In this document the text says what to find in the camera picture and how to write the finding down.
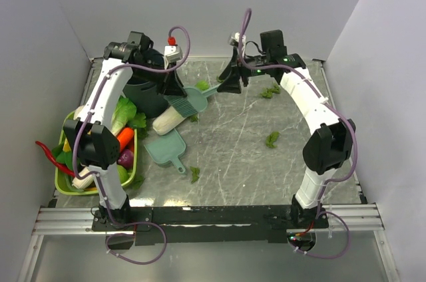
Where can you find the green vegetable basket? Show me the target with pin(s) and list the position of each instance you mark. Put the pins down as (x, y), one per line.
(63, 181)

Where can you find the dark grey waste bin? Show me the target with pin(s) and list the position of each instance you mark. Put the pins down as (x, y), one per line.
(144, 95)

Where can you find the long green napa cabbage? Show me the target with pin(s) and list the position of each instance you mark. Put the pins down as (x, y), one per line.
(167, 121)

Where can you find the green leafy lettuce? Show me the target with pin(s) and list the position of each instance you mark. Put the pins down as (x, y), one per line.
(125, 110)

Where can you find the green leaf scrap centre right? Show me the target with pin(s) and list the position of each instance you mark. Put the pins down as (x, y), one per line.
(271, 139)

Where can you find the orange carrot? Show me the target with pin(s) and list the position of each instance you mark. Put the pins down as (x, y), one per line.
(125, 137)

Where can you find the round green cabbage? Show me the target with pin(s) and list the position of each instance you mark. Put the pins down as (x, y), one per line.
(123, 174)

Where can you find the green leaf scrap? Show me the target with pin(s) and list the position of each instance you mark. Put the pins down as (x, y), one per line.
(195, 171)
(202, 85)
(271, 139)
(269, 92)

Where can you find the teal dustpan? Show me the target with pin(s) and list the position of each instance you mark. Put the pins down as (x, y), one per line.
(167, 149)

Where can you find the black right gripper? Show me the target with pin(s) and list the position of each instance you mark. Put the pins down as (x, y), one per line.
(231, 75)

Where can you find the green leaf scrap front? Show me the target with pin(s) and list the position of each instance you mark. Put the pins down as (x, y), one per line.
(195, 171)

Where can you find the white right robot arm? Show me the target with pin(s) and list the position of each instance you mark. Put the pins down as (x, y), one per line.
(330, 142)

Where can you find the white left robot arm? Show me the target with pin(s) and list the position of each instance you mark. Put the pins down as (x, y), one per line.
(94, 147)

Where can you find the aluminium rail frame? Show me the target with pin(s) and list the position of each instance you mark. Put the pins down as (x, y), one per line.
(79, 221)

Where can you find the teal hand brush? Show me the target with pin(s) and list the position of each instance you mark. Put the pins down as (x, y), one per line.
(194, 102)

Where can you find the red chili pepper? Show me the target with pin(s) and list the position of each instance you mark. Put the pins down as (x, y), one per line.
(57, 157)

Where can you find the purple onion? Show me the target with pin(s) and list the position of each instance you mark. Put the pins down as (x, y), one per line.
(126, 159)

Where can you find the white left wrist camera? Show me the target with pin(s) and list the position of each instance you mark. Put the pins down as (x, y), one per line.
(172, 52)

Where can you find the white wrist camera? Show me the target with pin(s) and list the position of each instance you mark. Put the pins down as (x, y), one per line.
(172, 52)
(234, 40)

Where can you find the green leaf scrap back right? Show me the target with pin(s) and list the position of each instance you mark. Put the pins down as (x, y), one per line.
(269, 92)

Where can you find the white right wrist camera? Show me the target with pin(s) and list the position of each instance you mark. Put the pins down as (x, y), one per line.
(234, 40)

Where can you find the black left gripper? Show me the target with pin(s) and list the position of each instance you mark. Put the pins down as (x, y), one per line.
(171, 84)

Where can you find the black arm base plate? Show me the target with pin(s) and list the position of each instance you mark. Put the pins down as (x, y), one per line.
(204, 224)

